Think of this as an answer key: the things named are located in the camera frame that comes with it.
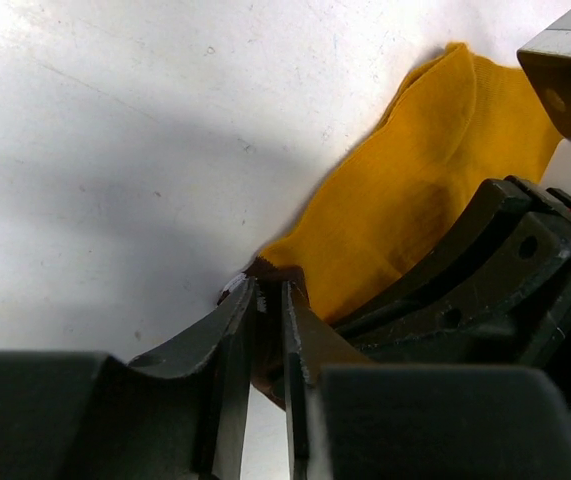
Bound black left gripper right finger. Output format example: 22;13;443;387
281;283;571;479

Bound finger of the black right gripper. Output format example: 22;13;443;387
334;179;571;369

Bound yellow sock with brown cuff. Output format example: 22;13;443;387
216;42;564;412

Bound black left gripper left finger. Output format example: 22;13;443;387
0;280;257;479

